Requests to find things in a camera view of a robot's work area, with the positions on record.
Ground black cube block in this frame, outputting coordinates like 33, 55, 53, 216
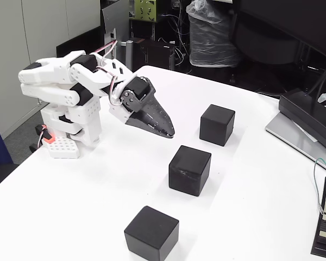
123, 206, 180, 261
168, 145, 212, 197
199, 104, 236, 147

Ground black equipment box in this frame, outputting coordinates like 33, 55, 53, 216
133, 38, 176, 71

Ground silver computer tower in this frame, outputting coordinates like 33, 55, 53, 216
102, 0, 130, 66

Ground green perforated board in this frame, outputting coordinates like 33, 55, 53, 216
134, 0, 158, 22

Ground bin with clear plastic bag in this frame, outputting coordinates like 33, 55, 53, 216
186, 0, 240, 68

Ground silver monitor stand base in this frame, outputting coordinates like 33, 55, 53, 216
265, 111, 326, 175

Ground grey metal cabinet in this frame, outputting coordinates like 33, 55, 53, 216
0, 0, 101, 139

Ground black computer monitor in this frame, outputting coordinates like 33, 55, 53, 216
233, 0, 326, 115

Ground grey metal post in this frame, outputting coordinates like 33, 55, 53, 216
126, 40, 134, 73

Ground tangled thin wires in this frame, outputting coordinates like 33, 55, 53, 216
160, 13, 192, 66

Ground orange clip with cables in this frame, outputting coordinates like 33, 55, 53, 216
35, 124, 55, 145

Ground green cable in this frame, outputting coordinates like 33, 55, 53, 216
313, 157, 326, 214

